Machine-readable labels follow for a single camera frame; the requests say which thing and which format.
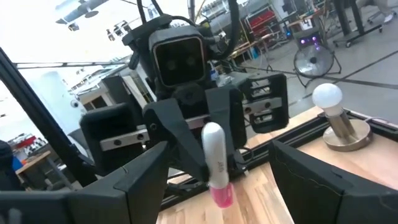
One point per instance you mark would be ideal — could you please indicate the white bulb lamp brass base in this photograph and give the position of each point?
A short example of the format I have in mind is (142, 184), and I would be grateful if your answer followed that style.
(326, 96)

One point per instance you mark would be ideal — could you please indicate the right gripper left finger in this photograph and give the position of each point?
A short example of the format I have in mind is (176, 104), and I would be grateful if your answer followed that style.
(143, 186)

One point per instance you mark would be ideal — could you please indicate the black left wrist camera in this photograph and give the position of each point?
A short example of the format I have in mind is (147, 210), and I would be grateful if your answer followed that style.
(178, 59)

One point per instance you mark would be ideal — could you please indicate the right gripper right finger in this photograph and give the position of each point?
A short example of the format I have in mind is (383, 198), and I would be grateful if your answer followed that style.
(311, 186)

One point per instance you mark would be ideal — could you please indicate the red bin rack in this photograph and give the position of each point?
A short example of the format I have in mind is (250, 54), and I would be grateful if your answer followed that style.
(262, 18)

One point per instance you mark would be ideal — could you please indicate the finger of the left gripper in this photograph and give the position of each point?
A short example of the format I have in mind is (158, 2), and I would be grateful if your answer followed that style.
(227, 109)
(168, 124)

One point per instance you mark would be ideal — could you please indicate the thin pink marker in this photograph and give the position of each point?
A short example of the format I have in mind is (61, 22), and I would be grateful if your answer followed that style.
(216, 155)

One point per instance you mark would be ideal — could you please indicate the round metal floor fan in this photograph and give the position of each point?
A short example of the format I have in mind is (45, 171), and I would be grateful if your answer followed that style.
(313, 60)

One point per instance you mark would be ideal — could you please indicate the black computer purple lights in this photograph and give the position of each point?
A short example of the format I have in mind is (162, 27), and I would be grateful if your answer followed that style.
(308, 39)

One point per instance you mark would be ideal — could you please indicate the black rolling stand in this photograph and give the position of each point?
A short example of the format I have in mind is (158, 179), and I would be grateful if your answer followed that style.
(357, 18)

